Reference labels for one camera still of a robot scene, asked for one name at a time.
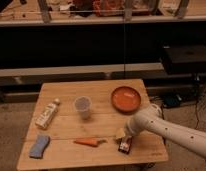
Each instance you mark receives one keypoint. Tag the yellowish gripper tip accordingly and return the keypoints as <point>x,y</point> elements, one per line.
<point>120,134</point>

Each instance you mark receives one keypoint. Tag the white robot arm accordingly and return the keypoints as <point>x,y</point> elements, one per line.
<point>149,118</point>

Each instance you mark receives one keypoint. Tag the translucent ceramic cup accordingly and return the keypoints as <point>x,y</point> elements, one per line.
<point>83,106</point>

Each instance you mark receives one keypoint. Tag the orange carrot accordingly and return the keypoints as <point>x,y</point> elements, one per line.
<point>89,142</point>

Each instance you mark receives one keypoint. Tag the orange round plate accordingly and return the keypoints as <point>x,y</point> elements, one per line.
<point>126,99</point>

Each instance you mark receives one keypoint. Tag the wooden table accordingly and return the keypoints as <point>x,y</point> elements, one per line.
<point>104,121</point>

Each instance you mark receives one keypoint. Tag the white bottle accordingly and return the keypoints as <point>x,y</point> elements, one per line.
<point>46,116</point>

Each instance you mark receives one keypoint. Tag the blue sponge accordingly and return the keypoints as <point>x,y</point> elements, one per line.
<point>38,148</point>

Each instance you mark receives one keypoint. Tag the black box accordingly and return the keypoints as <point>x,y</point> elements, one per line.
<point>184,59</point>

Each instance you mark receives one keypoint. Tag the long wooden shelf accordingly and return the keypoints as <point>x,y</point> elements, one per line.
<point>95,12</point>

